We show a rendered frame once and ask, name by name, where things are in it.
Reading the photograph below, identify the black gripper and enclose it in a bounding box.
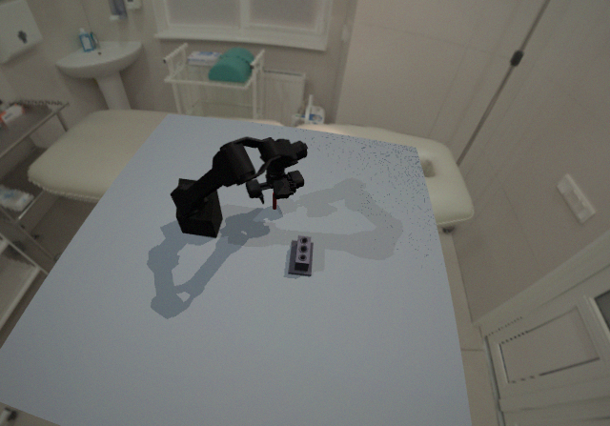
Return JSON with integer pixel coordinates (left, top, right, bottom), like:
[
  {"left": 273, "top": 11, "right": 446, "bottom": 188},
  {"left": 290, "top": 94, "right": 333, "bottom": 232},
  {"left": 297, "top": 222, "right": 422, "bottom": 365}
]
[{"left": 246, "top": 169, "right": 304, "bottom": 204}]

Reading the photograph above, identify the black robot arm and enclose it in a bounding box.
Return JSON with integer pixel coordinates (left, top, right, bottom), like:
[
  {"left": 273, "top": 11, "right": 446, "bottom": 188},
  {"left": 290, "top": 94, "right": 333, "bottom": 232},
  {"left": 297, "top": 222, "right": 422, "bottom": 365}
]
[{"left": 171, "top": 136, "right": 308, "bottom": 221}]

